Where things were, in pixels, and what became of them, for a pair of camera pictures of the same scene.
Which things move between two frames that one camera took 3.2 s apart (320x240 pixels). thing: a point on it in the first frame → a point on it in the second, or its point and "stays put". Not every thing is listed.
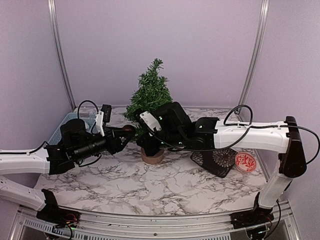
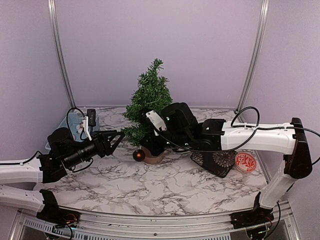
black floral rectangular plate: [220, 162] stays put
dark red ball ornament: [128, 129] → [139, 155]
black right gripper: [151, 149] stays put
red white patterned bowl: [244, 162] stays put
